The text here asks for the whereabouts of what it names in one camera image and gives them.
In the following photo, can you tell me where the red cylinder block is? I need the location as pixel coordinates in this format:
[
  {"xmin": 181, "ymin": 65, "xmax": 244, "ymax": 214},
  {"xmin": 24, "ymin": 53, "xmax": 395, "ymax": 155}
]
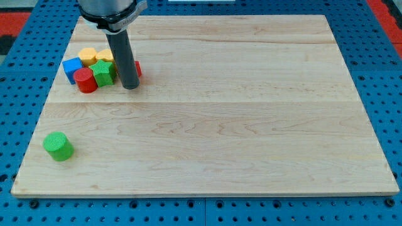
[{"xmin": 73, "ymin": 67, "xmax": 98, "ymax": 94}]

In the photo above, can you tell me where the light wooden board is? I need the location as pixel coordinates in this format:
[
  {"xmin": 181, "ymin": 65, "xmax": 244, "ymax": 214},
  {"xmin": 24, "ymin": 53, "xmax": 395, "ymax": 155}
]
[{"xmin": 11, "ymin": 15, "xmax": 399, "ymax": 198}]

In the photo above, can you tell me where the green star block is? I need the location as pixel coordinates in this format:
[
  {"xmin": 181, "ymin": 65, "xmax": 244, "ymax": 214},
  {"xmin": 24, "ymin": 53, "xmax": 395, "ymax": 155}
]
[{"xmin": 89, "ymin": 60, "xmax": 116, "ymax": 87}]

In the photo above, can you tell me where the yellow heart block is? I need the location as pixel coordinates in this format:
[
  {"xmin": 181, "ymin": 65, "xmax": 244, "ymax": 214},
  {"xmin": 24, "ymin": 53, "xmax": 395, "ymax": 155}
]
[{"xmin": 95, "ymin": 49, "xmax": 114, "ymax": 63}]

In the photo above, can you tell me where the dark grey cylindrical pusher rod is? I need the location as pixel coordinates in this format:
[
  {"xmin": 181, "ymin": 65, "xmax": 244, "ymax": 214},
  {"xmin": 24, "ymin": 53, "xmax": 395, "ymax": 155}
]
[{"xmin": 106, "ymin": 30, "xmax": 140, "ymax": 90}]

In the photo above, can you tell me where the yellow pentagon block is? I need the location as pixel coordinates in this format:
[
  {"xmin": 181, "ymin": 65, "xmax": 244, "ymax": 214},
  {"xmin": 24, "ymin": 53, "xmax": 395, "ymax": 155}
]
[{"xmin": 78, "ymin": 48, "xmax": 97, "ymax": 67}]

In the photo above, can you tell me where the green cylinder block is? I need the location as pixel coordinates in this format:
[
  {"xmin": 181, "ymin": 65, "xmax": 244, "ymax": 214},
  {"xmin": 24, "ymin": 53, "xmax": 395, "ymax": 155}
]
[{"xmin": 42, "ymin": 131, "xmax": 74, "ymax": 161}]

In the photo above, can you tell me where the red block behind rod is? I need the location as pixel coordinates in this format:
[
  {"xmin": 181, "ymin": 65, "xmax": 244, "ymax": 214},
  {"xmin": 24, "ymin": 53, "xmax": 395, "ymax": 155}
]
[{"xmin": 135, "ymin": 61, "xmax": 142, "ymax": 78}]

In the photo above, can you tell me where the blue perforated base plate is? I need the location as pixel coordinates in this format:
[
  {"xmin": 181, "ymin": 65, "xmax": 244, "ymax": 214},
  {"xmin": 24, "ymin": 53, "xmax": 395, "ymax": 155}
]
[{"xmin": 1, "ymin": 1, "xmax": 401, "ymax": 225}]

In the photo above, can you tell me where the blue cube block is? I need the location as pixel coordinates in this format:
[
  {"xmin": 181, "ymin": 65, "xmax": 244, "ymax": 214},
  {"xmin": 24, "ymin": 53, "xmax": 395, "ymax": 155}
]
[{"xmin": 62, "ymin": 57, "xmax": 83, "ymax": 85}]

